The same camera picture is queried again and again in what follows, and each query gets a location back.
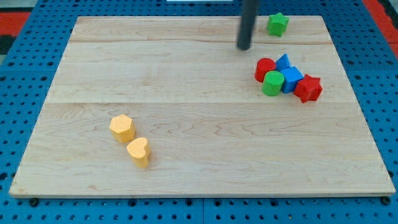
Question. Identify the yellow hexagon block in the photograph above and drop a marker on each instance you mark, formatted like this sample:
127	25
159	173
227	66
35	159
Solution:
122	128

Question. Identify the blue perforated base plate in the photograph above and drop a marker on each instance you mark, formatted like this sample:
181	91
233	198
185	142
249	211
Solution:
30	65

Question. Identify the blue cube block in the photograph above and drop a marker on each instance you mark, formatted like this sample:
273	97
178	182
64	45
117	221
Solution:
292	76

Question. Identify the blue triangle block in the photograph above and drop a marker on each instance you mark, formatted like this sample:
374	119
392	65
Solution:
282	63

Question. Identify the green star block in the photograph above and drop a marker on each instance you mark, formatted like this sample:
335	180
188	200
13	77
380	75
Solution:
277	24

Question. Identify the wooden board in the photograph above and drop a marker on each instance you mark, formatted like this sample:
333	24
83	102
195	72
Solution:
211	130

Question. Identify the green cylinder block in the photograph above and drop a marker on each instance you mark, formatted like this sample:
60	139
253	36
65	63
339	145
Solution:
272	83

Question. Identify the red star block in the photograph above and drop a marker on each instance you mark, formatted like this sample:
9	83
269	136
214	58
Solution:
308	89

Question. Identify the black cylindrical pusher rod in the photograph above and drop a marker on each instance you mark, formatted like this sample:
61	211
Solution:
247	22

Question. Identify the red cylinder block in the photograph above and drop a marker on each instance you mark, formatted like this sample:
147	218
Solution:
263	66

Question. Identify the yellow heart block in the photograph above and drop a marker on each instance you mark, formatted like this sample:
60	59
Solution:
139	152

